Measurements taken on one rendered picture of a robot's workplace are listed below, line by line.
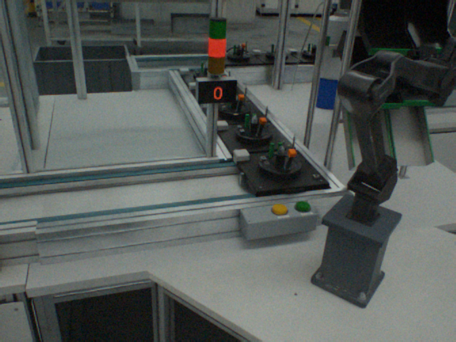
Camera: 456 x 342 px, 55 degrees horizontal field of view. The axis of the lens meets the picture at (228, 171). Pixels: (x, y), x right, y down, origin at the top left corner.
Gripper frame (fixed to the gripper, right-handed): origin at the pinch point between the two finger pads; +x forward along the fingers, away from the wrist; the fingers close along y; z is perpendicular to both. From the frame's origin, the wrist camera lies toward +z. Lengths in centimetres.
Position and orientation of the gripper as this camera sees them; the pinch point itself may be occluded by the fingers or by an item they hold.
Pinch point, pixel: (406, 80)
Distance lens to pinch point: 126.5
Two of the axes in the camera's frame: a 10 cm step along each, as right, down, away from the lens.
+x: -1.1, -2.6, 9.6
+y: -9.9, 0.1, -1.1
